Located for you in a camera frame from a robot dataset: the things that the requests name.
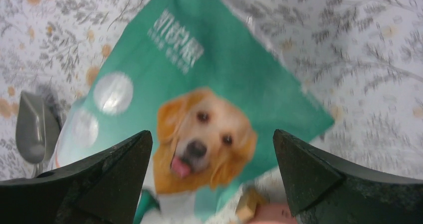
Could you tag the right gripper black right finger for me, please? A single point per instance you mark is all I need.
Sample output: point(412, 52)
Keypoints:
point(322, 188)

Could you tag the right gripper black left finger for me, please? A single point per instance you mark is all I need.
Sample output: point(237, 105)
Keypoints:
point(101, 189)

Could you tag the green dog food bag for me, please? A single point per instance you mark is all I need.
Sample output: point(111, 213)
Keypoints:
point(211, 95)

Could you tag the pink pet bowl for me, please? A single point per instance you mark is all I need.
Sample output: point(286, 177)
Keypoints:
point(273, 213)

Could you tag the grey plastic scoop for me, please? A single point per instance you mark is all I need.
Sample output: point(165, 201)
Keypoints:
point(37, 131)

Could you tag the floral table mat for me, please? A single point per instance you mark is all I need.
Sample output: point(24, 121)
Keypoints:
point(346, 75)

